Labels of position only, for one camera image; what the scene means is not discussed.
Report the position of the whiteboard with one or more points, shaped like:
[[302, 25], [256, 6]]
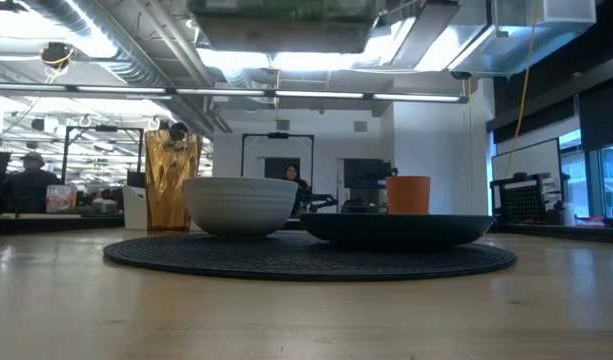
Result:
[[531, 160]]

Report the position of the dark round woven placemat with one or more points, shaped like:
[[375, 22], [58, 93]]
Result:
[[296, 262]]

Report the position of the long ceiling light bar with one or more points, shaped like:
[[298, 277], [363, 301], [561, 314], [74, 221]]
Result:
[[316, 94]]

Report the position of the black machine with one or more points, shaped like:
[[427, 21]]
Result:
[[366, 175]]

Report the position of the black perforated cart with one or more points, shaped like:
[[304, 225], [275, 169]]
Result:
[[523, 202]]

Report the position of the black equipment frame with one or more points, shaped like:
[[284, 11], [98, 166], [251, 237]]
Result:
[[312, 155], [66, 150]]

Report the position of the orange cup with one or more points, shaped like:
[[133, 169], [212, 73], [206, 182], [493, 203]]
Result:
[[408, 196]]

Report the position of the dome security camera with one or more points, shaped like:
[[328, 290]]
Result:
[[461, 75]]

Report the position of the white ribbed bowl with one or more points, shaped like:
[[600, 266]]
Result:
[[238, 210]]

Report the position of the person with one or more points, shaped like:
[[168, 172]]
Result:
[[31, 187], [296, 182]]

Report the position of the pink bag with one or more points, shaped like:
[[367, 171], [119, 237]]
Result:
[[60, 198]]

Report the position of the black background robot arm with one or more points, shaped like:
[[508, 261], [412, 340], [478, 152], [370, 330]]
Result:
[[321, 201]]

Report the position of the white plastic bin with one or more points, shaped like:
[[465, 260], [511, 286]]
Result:
[[134, 210]]

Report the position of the amber faceted glass tumbler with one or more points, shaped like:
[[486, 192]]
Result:
[[168, 190]]

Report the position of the black side table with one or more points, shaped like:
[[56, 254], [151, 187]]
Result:
[[46, 223]]

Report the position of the black side counter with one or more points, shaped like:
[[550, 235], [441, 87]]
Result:
[[561, 233]]

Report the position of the dark teal plate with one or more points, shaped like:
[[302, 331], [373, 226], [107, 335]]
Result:
[[393, 230]]

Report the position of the rectangular metal air duct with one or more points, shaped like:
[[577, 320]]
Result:
[[511, 45]]

